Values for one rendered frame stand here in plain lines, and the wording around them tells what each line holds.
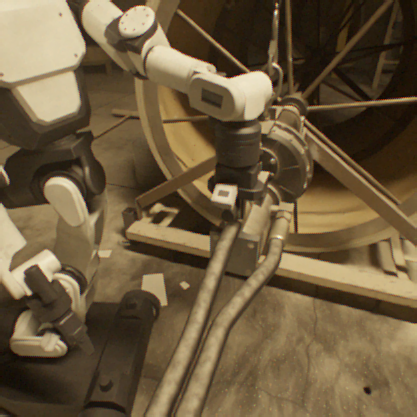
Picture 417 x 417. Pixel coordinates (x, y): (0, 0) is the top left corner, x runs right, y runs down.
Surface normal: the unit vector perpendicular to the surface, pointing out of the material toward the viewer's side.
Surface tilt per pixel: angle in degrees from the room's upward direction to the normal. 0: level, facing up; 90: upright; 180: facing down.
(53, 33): 81
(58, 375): 0
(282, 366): 0
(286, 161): 90
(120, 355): 0
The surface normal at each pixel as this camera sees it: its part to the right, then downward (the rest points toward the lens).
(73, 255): -0.06, 0.55
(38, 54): 0.77, 0.21
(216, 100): -0.61, 0.44
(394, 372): 0.00, -0.84
